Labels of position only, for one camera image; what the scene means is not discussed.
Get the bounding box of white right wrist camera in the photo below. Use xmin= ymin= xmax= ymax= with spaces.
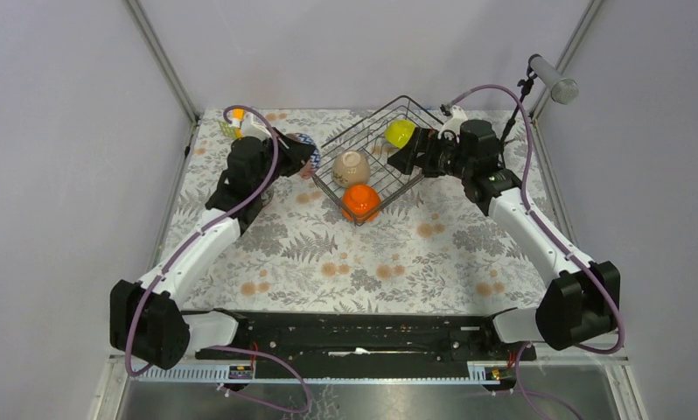
xmin=438 ymin=105 xmax=469 ymax=138

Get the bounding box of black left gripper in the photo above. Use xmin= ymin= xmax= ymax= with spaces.
xmin=254 ymin=129 xmax=316 ymax=196

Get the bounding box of orange bowl front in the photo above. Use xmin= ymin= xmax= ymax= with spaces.
xmin=341 ymin=184 xmax=380 ymax=223

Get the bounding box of yellow green bowl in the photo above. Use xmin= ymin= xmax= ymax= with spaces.
xmin=384 ymin=119 xmax=417 ymax=149

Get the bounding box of silver microphone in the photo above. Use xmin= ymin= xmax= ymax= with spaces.
xmin=528 ymin=54 xmax=579 ymax=105

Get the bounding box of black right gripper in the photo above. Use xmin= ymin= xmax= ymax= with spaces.
xmin=387 ymin=128 xmax=472 ymax=181

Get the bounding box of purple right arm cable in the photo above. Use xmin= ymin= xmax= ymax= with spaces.
xmin=441 ymin=83 xmax=626 ymax=420

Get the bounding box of floral tablecloth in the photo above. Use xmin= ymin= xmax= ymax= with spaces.
xmin=162 ymin=108 xmax=547 ymax=315

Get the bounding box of beige ceramic bowl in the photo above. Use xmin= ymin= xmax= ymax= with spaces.
xmin=332 ymin=150 xmax=371 ymax=188

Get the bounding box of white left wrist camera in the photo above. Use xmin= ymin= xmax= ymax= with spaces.
xmin=232 ymin=112 xmax=271 ymax=140

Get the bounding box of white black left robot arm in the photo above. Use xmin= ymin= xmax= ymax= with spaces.
xmin=109 ymin=133 xmax=320 ymax=369

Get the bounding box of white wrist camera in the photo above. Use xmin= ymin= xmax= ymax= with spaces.
xmin=232 ymin=112 xmax=271 ymax=140
xmin=438 ymin=105 xmax=469 ymax=138

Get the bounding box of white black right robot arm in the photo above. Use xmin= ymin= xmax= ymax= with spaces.
xmin=387 ymin=119 xmax=623 ymax=361

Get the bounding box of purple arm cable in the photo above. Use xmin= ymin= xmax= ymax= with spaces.
xmin=441 ymin=83 xmax=626 ymax=420
xmin=123 ymin=104 xmax=316 ymax=414

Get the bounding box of black wire dish rack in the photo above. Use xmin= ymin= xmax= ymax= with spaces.
xmin=313 ymin=95 xmax=443 ymax=226

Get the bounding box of yellow green grid plate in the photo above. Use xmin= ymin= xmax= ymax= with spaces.
xmin=218 ymin=121 xmax=240 ymax=139

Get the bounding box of pink patterned bowl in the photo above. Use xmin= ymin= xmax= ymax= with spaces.
xmin=260 ymin=185 xmax=275 ymax=207

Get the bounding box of blue white patterned bowl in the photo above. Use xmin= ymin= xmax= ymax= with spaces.
xmin=287 ymin=133 xmax=321 ymax=179

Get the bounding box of black microphone tripod stand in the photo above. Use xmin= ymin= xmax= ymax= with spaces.
xmin=498 ymin=66 xmax=537 ymax=168

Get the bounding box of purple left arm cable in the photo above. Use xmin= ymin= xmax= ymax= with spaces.
xmin=123 ymin=104 xmax=316 ymax=414

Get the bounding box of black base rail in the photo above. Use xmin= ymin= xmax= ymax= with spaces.
xmin=195 ymin=310 xmax=539 ymax=381

